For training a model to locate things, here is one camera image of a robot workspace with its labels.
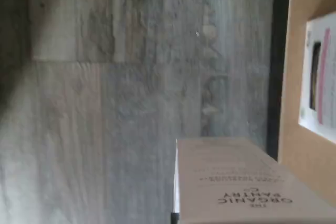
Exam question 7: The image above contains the white box pink strip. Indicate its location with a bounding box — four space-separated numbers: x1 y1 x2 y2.
298 11 336 142

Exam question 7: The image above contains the black metal shelf unit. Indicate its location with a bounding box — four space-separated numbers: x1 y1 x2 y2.
265 0 292 162

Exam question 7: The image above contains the white box green strip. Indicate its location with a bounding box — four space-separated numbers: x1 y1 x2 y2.
172 136 336 224

